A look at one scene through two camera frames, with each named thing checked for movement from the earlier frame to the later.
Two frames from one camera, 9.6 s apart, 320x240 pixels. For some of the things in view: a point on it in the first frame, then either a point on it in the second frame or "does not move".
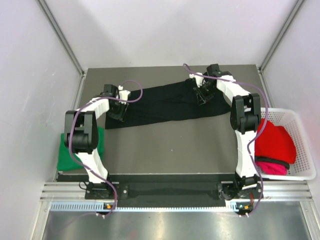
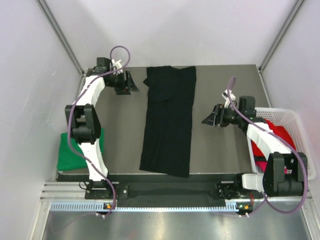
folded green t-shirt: [65, 162] does not move
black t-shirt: [165, 104] → [166, 146]
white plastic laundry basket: [304, 169] does not move
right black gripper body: [205, 92] → [230, 117]
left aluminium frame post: [62, 36] does not move
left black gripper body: [118, 112] → [117, 82]
